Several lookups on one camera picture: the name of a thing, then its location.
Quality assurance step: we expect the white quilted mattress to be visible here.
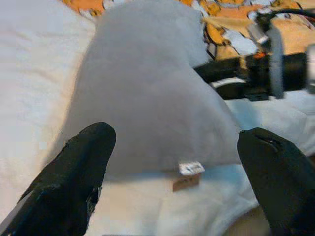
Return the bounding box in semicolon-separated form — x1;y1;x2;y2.
0;0;315;236

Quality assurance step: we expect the light grey pillow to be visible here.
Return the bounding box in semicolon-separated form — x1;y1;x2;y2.
43;0;243;173

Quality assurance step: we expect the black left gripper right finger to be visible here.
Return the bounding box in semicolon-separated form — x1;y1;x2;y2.
237;127;315;236

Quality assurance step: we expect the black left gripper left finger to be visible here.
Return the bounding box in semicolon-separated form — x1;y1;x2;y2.
0;122;117;236

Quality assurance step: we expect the yellow cartoon egg blanket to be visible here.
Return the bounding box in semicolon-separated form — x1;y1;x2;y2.
61;0;315;62

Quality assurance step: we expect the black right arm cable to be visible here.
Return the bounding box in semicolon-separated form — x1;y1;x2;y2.
269;8;315;24

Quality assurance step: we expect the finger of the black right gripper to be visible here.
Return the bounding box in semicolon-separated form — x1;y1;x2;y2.
213;82;249;101
193;60;248;84

